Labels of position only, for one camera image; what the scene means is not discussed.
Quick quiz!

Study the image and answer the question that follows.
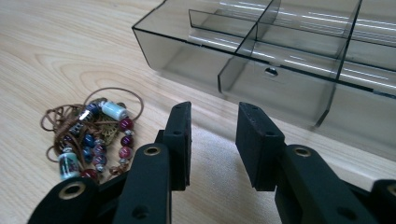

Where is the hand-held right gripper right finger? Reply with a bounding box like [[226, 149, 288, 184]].
[[234, 102, 379, 224]]

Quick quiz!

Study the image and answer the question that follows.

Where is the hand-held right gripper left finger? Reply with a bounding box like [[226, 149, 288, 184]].
[[112, 101, 192, 224]]

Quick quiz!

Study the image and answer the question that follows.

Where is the beaded brown cord necklace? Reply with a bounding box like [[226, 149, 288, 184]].
[[40, 87, 145, 185]]

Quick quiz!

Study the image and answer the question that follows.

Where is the smoky clear plastic organizer box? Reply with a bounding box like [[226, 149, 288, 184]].
[[132, 0, 396, 162]]

